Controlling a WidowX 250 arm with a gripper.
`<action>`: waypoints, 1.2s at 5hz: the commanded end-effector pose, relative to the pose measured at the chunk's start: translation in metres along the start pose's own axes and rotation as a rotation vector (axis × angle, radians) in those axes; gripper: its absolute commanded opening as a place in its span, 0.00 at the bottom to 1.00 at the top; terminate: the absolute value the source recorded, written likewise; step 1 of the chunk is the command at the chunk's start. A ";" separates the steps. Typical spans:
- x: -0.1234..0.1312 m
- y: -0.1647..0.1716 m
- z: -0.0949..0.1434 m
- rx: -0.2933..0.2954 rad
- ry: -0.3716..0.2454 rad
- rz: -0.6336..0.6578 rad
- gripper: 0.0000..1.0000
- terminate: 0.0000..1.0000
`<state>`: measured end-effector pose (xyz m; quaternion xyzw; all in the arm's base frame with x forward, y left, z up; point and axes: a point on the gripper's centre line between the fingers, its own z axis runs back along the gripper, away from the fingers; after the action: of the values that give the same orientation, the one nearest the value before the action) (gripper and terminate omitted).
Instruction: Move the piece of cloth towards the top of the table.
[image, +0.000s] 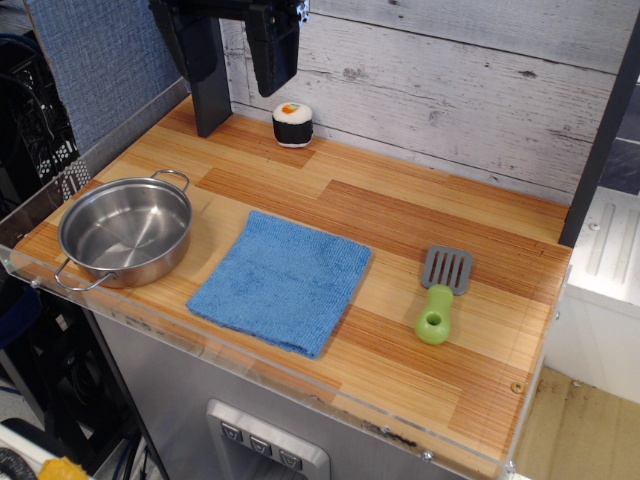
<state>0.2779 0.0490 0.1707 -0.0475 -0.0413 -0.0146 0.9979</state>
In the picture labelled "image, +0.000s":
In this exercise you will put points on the dark grey right post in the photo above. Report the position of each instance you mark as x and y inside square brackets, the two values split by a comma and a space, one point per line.
[611, 120]

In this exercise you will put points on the clear acrylic table guard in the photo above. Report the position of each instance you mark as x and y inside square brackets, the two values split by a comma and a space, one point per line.
[378, 400]

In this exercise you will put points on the yellow black object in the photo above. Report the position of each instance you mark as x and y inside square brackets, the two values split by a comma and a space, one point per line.
[61, 469]

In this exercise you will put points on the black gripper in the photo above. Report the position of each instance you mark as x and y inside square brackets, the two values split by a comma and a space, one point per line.
[272, 29]

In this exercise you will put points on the blue cloth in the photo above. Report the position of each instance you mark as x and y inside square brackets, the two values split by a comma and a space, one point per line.
[285, 284]

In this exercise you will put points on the silver dispenser button panel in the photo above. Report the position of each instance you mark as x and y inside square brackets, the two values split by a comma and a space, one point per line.
[250, 448]

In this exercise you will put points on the grey spatula green handle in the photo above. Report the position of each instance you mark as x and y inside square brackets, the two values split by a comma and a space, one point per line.
[446, 274]

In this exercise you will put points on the stainless steel pot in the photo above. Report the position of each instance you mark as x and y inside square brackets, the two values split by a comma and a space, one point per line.
[128, 232]

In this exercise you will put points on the dark grey post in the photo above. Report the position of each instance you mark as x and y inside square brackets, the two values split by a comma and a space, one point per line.
[211, 102]
[611, 120]

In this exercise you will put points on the white appliance top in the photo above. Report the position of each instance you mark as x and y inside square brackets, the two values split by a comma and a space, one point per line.
[605, 258]

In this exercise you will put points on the dark grey left post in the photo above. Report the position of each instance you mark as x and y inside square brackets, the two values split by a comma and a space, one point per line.
[211, 102]

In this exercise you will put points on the plush sushi roll toy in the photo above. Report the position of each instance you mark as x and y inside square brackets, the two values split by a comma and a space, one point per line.
[292, 124]

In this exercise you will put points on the black perforated crate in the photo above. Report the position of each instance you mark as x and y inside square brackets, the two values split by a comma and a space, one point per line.
[38, 146]

